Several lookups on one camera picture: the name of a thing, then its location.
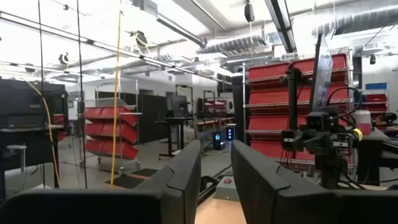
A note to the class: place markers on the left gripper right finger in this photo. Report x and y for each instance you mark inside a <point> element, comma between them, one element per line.
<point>311,208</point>

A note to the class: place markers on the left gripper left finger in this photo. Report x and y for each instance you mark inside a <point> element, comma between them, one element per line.
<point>93,208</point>

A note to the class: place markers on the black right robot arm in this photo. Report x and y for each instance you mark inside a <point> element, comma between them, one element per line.
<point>328,171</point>

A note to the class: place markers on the yellow tape tag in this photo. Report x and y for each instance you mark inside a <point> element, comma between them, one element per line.
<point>358,134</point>

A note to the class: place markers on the white jug with red label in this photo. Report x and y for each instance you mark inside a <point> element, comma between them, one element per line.
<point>362,121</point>

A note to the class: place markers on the black work table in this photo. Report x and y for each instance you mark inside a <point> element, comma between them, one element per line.
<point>373,149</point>

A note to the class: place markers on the black orange-striped floor mat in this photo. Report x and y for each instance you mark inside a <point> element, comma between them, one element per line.
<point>130,179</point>

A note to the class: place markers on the shelf with blue red bins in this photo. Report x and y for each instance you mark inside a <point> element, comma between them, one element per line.
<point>376,99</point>

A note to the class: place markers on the clear plastic bag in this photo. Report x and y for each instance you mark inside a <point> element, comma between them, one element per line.
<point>325,77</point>

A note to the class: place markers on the tall rack of red bins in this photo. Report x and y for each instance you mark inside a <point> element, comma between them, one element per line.
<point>273,102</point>

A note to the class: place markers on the grey power strip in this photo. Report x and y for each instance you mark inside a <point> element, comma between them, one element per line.
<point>227,188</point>

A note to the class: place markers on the computer tower with blue light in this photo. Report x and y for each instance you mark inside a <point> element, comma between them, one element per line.
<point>230,133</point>
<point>218,140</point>

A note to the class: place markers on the black standing desk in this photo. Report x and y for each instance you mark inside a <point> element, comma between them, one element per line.
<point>174,119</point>

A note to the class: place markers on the black equipment cabinet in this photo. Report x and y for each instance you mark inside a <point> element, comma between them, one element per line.
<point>28,102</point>

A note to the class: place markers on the black computer monitor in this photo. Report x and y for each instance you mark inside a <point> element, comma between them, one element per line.
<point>178,105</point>

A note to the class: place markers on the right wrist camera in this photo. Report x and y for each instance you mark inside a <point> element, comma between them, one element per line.
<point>317,120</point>

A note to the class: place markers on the black stand post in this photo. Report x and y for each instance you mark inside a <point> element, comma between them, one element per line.
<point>293,93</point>

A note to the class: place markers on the silver ceiling air duct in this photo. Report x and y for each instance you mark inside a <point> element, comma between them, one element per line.
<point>236,45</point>

